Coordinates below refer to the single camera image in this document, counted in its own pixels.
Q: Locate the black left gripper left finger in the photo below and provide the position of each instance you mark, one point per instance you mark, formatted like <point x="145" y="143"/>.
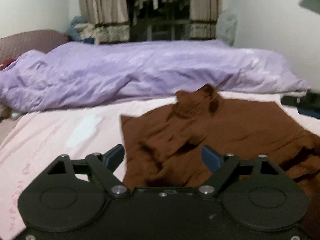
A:
<point x="68" y="193"/>

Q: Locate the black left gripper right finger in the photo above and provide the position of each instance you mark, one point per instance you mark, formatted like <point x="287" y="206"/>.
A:
<point x="256" y="193"/>

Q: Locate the brown garment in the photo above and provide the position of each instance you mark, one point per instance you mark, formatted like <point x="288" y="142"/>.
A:
<point x="163" y="146"/>

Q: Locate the blue white clothes pile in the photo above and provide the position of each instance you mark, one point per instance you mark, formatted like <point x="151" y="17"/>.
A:
<point x="80" y="30"/>

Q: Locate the pink bed sheet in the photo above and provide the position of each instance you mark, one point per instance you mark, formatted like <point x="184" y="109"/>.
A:
<point x="165" y="212"/>

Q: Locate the white plastic bag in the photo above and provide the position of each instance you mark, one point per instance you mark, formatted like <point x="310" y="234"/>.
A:
<point x="226" y="26"/>

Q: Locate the purple duvet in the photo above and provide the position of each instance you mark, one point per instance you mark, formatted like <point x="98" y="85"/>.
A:
<point x="76" y="75"/>

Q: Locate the right beige curtain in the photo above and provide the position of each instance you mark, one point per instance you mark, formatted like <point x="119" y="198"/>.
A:
<point x="203" y="18"/>

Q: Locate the beige curtain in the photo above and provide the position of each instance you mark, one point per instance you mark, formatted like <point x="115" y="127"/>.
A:
<point x="108" y="19"/>
<point x="203" y="18"/>

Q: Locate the mauve pillow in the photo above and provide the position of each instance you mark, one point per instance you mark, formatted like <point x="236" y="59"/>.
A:
<point x="42" y="40"/>

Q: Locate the left beige curtain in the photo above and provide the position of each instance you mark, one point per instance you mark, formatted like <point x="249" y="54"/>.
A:
<point x="108" y="19"/>

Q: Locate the dark wall object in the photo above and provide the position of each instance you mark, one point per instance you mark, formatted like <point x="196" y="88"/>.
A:
<point x="312" y="5"/>

